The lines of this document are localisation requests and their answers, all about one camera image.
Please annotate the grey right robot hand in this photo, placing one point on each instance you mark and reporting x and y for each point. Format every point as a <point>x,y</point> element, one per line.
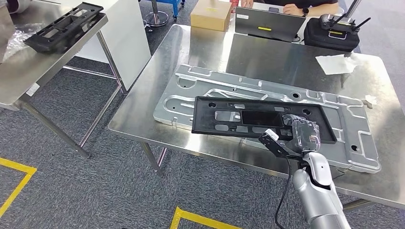
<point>305,137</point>

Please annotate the black plastic bracket part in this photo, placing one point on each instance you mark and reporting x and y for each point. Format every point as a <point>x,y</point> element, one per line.
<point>202,123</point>
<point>42,42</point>

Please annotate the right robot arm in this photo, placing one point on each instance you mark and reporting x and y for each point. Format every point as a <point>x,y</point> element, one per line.
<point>316,199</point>

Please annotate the stainless steel workbench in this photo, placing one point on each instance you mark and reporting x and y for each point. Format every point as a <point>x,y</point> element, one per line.
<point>269,60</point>

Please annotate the chrome curved part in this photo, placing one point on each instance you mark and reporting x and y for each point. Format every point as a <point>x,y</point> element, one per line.
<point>17,4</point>

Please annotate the stamped metal panel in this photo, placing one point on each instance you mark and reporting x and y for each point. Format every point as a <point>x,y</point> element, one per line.
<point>357,132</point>

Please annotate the small white scrap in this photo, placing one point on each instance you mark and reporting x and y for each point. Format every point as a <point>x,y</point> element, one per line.
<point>370,99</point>

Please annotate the white paper sheet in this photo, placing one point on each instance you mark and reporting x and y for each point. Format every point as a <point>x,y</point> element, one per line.
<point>337,64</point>

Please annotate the black carry bag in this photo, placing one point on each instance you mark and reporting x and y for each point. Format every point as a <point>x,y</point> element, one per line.
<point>318,36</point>

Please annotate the grey laptop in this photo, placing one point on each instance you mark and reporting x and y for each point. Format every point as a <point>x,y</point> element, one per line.
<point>270,23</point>

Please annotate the black remote controller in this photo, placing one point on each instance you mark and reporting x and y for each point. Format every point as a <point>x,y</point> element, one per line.
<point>327,20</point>

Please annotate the person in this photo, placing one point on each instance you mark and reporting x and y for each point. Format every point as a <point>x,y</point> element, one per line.
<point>319,8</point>

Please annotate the grey metal pole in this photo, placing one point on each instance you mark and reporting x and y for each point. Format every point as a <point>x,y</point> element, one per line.
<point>351,9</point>

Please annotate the red drink can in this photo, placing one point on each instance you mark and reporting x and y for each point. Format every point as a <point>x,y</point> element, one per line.
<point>234,5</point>

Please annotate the brown cardboard box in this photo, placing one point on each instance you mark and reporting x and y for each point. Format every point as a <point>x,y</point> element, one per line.
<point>210,17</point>

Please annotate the blue metal cart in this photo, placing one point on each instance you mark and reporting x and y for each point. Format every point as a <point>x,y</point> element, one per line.
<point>174,5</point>

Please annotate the white cabinet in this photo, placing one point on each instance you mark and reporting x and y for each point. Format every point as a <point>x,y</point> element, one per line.
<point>128,41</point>

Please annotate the stainless steel table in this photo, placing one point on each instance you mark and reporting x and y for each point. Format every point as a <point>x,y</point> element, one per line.
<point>25,71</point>

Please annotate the clear plastic sheet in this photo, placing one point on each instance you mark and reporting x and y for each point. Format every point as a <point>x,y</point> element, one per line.
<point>15,39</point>

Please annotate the grey metal box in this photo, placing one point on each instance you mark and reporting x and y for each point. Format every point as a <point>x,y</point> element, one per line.
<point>7,33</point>

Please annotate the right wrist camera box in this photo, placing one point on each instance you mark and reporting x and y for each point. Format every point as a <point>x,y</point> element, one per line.
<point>273,142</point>

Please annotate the chrome stanchion post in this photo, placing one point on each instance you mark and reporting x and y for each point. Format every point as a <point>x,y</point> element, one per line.
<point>156,19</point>

